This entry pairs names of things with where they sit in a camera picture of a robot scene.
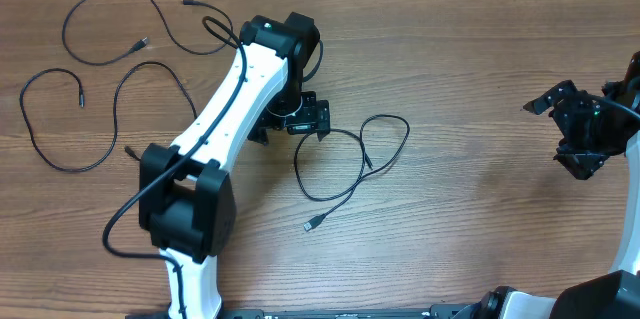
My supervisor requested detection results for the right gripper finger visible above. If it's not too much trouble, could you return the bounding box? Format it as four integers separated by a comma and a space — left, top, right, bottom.
553, 152, 609, 180
523, 80, 577, 115

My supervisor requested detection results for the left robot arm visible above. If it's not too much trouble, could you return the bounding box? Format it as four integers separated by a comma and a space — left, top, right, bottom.
139, 13, 330, 318

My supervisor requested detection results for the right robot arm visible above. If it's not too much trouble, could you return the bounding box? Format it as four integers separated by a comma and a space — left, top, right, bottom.
455, 53, 639, 319

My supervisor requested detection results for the long black usb cable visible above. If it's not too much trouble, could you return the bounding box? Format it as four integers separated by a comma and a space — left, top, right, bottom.
292, 113, 411, 233

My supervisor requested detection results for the short black usb cable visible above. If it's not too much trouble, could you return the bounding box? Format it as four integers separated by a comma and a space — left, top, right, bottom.
61, 0, 234, 67

